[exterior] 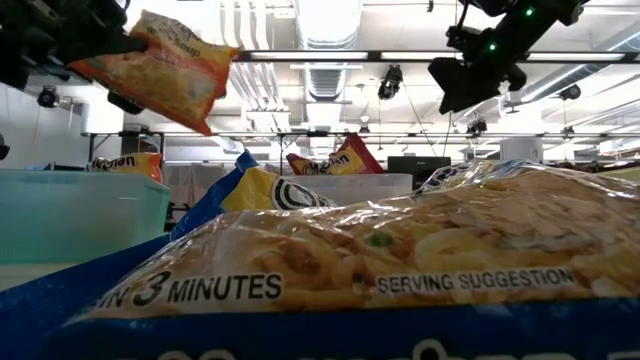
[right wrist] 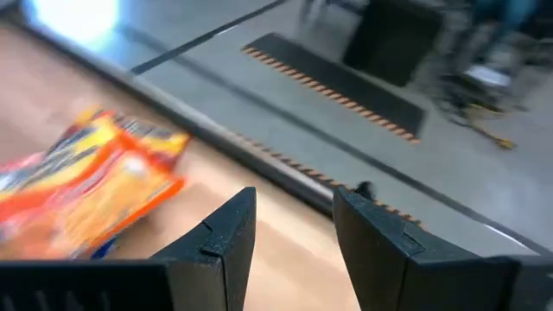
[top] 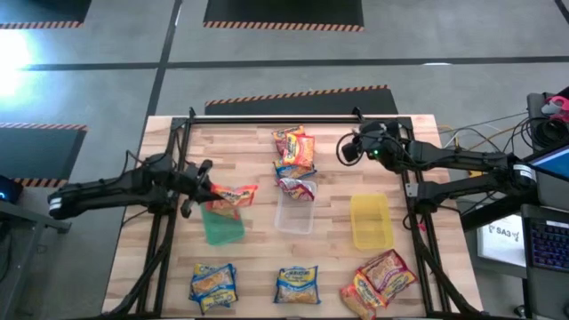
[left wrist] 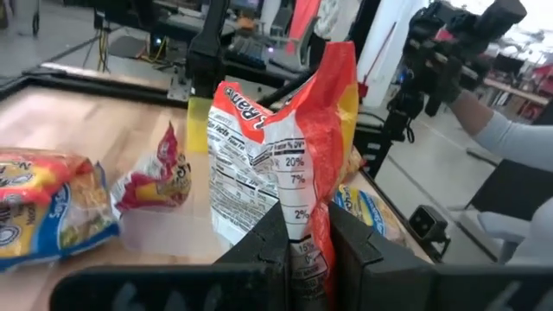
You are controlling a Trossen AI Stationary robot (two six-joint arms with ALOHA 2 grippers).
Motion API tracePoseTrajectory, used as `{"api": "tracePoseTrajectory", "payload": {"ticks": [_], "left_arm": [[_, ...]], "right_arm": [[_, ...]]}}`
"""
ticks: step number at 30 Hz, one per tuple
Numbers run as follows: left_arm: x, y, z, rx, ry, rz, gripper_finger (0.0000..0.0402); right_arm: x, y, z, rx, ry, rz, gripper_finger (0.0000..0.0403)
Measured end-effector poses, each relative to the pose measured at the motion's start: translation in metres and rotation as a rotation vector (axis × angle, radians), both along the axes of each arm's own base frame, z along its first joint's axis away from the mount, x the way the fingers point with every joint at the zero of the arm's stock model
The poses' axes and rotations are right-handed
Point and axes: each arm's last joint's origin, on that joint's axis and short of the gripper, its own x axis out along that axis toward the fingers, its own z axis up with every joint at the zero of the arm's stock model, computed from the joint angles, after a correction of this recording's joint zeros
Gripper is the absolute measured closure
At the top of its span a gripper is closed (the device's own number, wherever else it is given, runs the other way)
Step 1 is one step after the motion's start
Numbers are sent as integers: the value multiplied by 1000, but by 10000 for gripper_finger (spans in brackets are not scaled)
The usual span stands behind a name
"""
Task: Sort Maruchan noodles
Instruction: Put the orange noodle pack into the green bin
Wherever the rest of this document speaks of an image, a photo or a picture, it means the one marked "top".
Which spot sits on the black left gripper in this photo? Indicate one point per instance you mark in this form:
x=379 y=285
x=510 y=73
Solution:
x=191 y=189

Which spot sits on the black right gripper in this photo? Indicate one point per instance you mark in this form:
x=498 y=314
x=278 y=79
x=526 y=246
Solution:
x=382 y=142

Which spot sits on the blue Maruchan noodle pack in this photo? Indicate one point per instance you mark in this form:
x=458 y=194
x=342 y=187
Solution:
x=211 y=279
x=289 y=171
x=297 y=286
x=218 y=303

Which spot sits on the red Maruchan beef noodle pack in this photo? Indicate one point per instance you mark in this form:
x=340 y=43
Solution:
x=295 y=189
x=386 y=269
x=284 y=132

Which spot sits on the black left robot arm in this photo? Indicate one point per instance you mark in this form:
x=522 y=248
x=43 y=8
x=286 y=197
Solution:
x=111 y=191

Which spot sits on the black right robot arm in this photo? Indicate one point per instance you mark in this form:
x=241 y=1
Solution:
x=458 y=157

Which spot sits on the green plastic container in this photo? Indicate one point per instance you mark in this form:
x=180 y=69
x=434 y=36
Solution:
x=224 y=233

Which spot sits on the yellow plastic container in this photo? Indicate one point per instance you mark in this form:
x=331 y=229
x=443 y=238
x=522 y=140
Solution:
x=371 y=222

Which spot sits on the black hazard-striped floor mat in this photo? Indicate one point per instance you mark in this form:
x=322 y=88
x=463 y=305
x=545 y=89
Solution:
x=35 y=155
x=44 y=11
x=284 y=11
x=302 y=106

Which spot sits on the clear plastic container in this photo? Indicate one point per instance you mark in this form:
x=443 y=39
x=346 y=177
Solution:
x=295 y=220

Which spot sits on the grey equipment case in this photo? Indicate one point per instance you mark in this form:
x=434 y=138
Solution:
x=533 y=111

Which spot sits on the white SA3 sign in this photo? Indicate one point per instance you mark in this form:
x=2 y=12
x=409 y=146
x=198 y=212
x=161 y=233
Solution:
x=502 y=242

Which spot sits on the laptop with blue screen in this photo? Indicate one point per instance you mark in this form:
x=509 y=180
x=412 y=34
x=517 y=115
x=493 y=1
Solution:
x=551 y=162

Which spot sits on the pink plastic item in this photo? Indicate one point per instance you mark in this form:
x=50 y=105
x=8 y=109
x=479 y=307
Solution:
x=561 y=106

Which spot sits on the grey side desk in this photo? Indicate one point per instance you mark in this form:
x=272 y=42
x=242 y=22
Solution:
x=26 y=266

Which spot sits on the backlit black keyboard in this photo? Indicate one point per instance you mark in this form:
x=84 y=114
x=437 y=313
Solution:
x=551 y=246

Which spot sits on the black device with blue light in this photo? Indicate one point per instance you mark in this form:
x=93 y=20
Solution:
x=9 y=189

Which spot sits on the dark computer desk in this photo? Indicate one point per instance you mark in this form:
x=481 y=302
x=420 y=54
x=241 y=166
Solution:
x=544 y=298

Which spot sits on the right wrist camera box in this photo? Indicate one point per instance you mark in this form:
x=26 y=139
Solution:
x=351 y=152

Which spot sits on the black aluminium table frame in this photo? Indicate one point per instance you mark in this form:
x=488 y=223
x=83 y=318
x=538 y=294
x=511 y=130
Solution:
x=289 y=120

